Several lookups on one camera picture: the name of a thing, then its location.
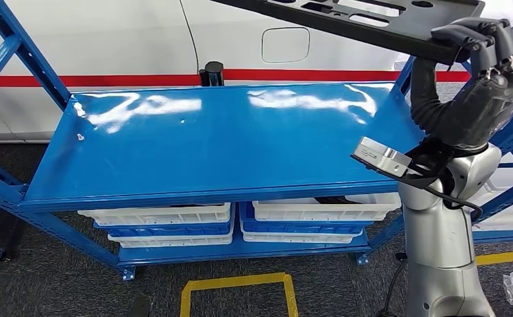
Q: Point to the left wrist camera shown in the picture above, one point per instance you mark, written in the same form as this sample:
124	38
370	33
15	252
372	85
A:
140	306

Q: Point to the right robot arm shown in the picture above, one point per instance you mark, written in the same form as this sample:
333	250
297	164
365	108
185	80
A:
435	240

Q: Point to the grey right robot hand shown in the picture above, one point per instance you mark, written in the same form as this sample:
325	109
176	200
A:
492	100

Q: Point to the white car fuel flap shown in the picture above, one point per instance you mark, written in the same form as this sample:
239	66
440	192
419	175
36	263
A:
284	43

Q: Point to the black camera bracket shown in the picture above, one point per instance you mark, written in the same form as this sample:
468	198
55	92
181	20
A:
431	164

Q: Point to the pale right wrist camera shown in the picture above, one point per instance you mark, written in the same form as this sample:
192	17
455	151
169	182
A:
378	155

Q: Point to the yellow floor tape square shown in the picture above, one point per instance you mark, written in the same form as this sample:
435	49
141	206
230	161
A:
510	257
238	280

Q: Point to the black plastic panel part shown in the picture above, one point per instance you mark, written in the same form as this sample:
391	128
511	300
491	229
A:
413	30

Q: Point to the black stanchion post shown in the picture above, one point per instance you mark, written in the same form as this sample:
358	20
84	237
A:
212	72

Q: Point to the white car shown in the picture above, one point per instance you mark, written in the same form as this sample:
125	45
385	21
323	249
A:
107	35

